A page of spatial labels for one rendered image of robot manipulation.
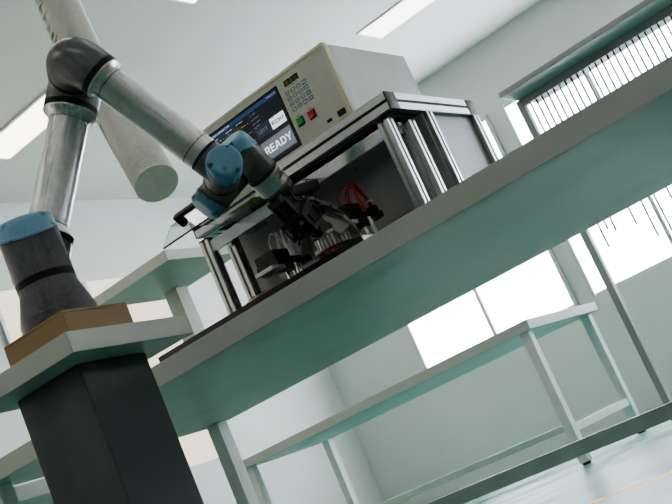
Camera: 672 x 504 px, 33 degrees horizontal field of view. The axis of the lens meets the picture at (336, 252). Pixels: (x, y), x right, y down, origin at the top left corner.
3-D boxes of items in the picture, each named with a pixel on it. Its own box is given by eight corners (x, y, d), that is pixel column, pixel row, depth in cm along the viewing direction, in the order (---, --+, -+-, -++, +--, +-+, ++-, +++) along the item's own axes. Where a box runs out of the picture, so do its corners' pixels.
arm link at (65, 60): (68, 6, 228) (258, 151, 226) (70, 31, 238) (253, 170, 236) (29, 45, 224) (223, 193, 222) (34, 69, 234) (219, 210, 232)
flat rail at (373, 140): (390, 136, 258) (384, 124, 258) (210, 253, 290) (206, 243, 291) (392, 136, 259) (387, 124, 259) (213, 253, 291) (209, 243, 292)
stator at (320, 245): (343, 240, 248) (337, 225, 249) (307, 262, 254) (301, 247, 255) (371, 238, 257) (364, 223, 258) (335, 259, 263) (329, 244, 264)
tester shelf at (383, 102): (391, 107, 258) (383, 90, 259) (196, 239, 294) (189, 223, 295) (478, 115, 294) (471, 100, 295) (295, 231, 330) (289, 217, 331)
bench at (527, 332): (593, 462, 532) (525, 319, 547) (283, 586, 643) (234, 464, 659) (655, 426, 606) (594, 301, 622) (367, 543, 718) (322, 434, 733)
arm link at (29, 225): (11, 281, 209) (-14, 216, 211) (18, 299, 221) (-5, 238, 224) (73, 259, 212) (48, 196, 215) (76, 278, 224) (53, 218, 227)
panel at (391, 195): (472, 223, 264) (420, 112, 270) (276, 334, 299) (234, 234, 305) (474, 223, 265) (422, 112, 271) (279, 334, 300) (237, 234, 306)
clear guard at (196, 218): (231, 202, 253) (221, 179, 254) (163, 249, 266) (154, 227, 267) (315, 199, 280) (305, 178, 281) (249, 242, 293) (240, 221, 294)
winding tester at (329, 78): (354, 114, 267) (321, 41, 271) (231, 199, 290) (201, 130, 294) (435, 120, 299) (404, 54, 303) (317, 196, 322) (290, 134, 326)
